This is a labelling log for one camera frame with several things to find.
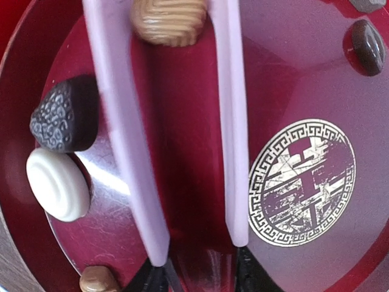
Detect tan ribbed chocolate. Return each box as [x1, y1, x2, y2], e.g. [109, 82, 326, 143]
[129, 0, 207, 47]

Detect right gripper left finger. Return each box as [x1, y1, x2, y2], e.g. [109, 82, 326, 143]
[123, 258, 179, 292]

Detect white spiral chocolate left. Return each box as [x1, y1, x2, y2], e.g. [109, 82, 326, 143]
[26, 148, 91, 222]

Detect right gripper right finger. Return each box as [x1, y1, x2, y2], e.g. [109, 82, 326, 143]
[235, 246, 283, 292]

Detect round red tray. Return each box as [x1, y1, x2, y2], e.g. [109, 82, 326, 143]
[1, 1, 388, 291]

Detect dark textured chocolate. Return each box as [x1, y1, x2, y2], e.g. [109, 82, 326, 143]
[29, 74, 100, 153]

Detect tan caramel chocolate front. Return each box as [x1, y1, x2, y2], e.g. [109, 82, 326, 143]
[79, 266, 120, 292]

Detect small dark chocolate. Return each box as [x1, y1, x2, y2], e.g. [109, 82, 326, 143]
[351, 19, 387, 77]

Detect pink tongs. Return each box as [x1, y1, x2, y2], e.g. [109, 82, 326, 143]
[83, 1, 249, 267]

